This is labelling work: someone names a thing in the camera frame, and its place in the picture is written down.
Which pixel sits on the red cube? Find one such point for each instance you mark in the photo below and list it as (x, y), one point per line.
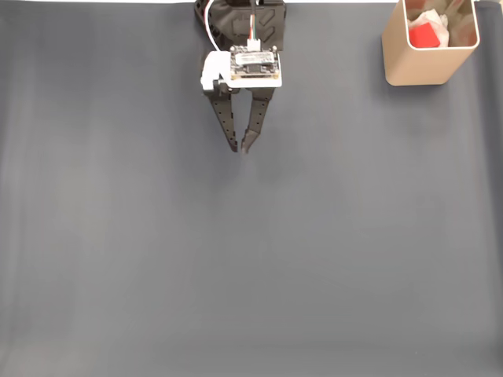
(424, 36)

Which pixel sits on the white crumpled tissue paper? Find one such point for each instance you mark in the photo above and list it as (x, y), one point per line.
(442, 27)

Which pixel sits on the beige rounded square box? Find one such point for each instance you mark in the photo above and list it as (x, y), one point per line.
(416, 66)

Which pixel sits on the camera board on white mount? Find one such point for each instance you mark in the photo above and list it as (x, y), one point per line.
(255, 64)

